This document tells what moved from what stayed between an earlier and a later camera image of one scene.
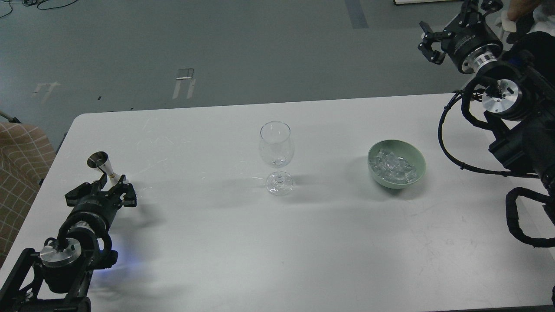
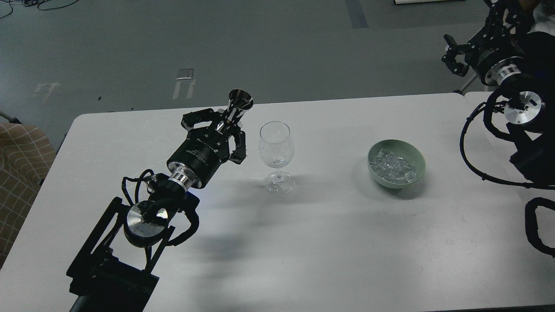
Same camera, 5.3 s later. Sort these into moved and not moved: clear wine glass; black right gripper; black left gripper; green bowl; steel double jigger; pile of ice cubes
Moved: steel double jigger; black left gripper; black right gripper
Not moved: pile of ice cubes; clear wine glass; green bowl
